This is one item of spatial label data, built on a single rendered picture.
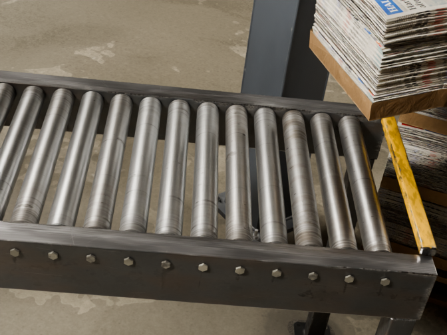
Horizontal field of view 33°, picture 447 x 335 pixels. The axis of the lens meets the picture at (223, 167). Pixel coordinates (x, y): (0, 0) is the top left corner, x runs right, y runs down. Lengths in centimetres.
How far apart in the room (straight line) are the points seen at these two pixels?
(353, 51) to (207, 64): 203
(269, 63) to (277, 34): 10
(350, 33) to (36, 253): 71
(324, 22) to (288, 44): 57
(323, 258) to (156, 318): 100
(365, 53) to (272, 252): 41
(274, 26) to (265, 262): 102
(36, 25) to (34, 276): 244
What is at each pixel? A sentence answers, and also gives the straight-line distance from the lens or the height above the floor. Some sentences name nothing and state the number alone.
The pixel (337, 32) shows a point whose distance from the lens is 155.
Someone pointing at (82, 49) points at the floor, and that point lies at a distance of 354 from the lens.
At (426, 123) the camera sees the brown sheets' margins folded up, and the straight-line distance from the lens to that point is 215.
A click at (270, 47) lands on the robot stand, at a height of 68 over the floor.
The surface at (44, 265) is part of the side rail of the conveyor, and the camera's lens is 138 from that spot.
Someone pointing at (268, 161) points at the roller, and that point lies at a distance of 156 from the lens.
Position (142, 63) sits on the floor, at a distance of 345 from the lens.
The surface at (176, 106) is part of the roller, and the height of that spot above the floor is 80.
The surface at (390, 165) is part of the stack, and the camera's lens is 224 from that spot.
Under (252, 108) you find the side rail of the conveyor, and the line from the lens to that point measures 173.
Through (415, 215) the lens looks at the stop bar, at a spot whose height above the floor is 82.
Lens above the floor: 172
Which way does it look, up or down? 37 degrees down
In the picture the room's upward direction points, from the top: 8 degrees clockwise
